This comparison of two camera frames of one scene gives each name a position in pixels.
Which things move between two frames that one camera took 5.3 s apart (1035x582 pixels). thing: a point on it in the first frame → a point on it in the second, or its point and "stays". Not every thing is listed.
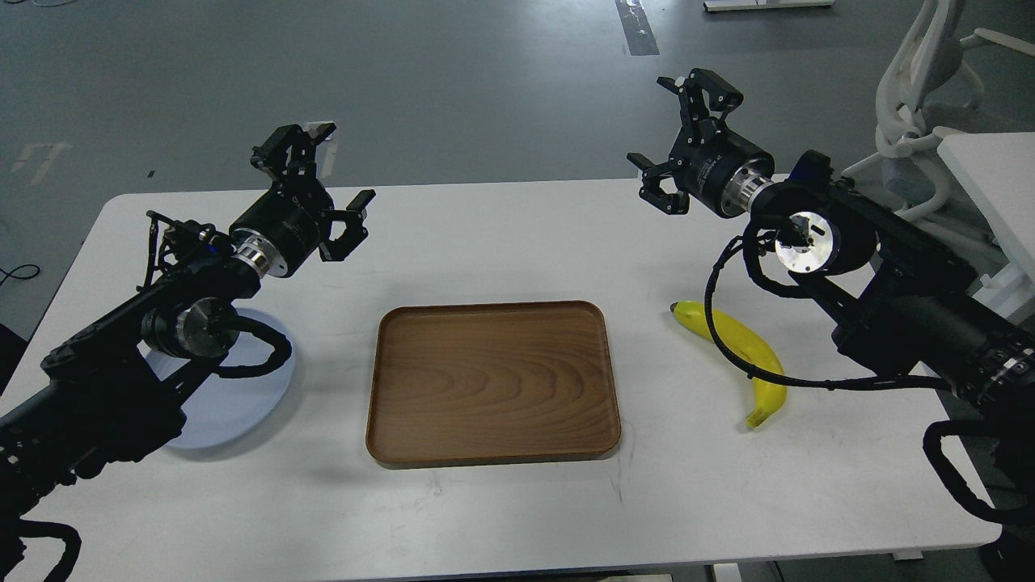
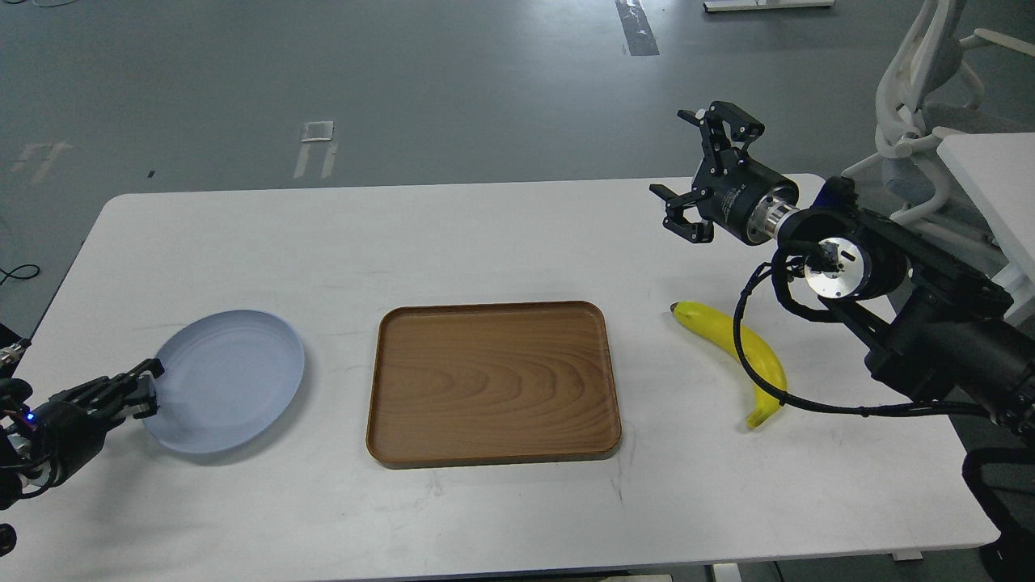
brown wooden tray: [487, 381] stays
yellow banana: [767, 397] stays
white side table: [998, 170] stays
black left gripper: [282, 231] → [67, 434]
